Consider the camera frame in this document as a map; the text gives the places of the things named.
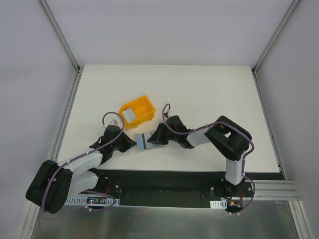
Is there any beige card holder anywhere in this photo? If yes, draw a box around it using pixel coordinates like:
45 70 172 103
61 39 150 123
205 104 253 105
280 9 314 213
134 131 165 153

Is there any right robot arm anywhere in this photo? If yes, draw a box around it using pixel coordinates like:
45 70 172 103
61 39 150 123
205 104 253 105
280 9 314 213
148 116 255 197

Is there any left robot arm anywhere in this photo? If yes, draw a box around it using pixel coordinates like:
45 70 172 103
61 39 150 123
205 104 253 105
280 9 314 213
25 125 136 214

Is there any yellow plastic bin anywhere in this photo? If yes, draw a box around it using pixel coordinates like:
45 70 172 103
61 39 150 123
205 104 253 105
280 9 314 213
118 95 156 130

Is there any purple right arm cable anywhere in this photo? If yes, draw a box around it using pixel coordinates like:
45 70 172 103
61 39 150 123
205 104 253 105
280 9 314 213
162 103 256 220

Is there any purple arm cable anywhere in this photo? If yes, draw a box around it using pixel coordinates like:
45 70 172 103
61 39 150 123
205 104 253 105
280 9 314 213
41 112 125 221
162 103 256 220

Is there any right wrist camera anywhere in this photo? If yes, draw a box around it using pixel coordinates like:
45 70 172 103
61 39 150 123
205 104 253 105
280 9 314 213
163 112 170 118

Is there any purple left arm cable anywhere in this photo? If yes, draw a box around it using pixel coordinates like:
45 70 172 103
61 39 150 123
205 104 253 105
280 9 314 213
41 112 125 221

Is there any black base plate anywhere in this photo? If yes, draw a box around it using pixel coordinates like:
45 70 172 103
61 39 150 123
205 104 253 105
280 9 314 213
77 169 286 207

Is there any left aluminium post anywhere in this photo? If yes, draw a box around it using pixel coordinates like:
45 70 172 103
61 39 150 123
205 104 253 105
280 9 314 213
38 0 82 74

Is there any aluminium post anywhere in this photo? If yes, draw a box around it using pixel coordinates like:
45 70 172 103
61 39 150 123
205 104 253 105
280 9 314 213
38 0 82 74
252 0 302 75

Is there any white cable duct left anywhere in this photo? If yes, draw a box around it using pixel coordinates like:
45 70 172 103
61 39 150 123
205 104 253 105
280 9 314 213
64 196 120 207

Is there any white cable duct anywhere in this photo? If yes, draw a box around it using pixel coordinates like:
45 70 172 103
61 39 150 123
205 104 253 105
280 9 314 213
209 200 227 210
64 196 120 207

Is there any white cable duct right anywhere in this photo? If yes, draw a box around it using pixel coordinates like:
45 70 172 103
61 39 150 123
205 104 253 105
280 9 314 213
209 200 227 210

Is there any aluminium frame rail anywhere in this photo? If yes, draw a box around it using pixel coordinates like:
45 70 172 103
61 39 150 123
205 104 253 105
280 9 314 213
255 180 301 201

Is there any right aluminium post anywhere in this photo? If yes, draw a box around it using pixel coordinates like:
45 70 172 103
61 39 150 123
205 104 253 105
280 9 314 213
252 0 302 75

